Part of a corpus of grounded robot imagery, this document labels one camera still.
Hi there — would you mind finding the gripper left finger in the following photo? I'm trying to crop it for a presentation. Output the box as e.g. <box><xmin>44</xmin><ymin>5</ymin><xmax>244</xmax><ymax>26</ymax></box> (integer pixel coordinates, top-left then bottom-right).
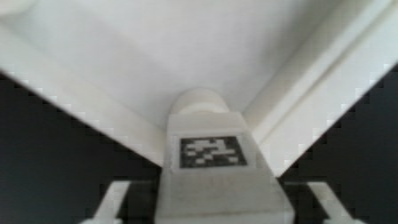
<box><xmin>79</xmin><ymin>181</ymin><xmax>131</xmax><ymax>224</ymax></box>

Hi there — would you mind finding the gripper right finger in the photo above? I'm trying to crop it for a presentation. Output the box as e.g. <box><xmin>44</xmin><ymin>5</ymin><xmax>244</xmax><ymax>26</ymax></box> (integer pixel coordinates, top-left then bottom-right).
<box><xmin>307</xmin><ymin>182</ymin><xmax>365</xmax><ymax>224</ymax></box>

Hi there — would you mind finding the white table leg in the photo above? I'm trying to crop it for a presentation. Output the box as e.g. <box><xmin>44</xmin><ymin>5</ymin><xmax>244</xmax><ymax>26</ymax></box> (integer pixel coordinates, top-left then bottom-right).
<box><xmin>154</xmin><ymin>88</ymin><xmax>294</xmax><ymax>224</ymax></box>

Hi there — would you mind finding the white square tabletop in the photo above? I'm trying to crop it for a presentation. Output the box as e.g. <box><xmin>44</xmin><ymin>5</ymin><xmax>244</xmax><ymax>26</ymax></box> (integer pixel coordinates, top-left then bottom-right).
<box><xmin>0</xmin><ymin>0</ymin><xmax>398</xmax><ymax>168</ymax></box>

